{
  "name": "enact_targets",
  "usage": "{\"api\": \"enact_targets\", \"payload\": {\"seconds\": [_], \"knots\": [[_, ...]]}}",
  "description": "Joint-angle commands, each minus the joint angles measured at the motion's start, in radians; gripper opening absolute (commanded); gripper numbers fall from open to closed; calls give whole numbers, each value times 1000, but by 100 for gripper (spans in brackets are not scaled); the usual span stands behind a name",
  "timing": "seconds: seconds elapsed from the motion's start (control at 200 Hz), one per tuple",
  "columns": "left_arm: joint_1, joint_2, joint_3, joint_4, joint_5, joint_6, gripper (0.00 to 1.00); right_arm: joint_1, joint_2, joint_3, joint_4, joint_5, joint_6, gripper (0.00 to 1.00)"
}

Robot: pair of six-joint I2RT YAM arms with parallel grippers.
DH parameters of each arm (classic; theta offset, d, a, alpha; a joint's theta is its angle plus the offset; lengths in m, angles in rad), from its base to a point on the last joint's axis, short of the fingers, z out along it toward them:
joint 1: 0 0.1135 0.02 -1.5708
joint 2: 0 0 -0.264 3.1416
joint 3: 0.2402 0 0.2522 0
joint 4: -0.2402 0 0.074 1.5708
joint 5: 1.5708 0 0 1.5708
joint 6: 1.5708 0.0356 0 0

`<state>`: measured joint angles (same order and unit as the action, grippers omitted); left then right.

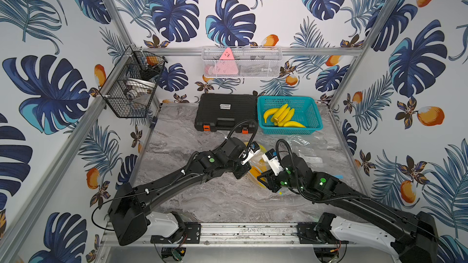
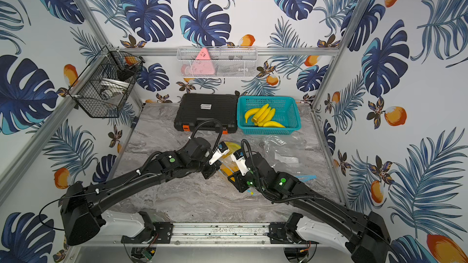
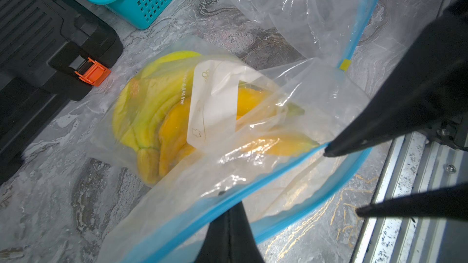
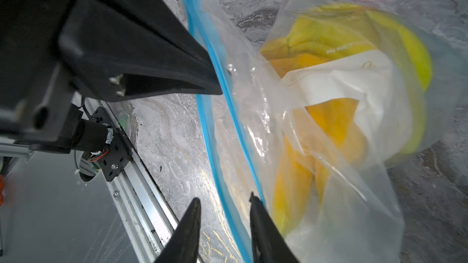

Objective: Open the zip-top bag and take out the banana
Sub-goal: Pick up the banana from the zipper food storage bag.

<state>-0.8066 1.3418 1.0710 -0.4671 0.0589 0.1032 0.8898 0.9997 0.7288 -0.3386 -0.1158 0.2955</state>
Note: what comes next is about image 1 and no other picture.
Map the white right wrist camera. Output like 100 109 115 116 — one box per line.
262 149 284 176

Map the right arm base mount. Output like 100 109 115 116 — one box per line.
296 213 340 244

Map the clear bag with banana peel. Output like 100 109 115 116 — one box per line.
246 141 284 193

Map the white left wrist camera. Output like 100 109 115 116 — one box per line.
240 141 261 165

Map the aluminium front rail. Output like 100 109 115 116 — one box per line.
98 221 370 248

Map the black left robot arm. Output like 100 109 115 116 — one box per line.
108 137 261 246

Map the pink triangular object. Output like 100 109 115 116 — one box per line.
213 47 240 76

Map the white wire shelf basket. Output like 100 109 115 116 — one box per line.
201 46 283 79

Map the yellow banana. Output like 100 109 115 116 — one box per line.
271 103 288 123
263 108 280 123
283 121 305 128

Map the clear zip-top bag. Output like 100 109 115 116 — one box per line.
286 135 344 179

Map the black wire basket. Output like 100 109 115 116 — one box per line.
99 46 168 119

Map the teal plastic basket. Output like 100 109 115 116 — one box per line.
257 96 323 135

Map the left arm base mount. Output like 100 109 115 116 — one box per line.
147 211 202 244

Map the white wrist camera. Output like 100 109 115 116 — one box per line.
262 149 284 176
240 141 261 165

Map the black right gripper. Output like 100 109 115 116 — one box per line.
255 167 304 193

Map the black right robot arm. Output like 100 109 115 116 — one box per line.
257 150 438 263

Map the black plastic tool case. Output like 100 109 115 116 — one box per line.
195 93 258 132

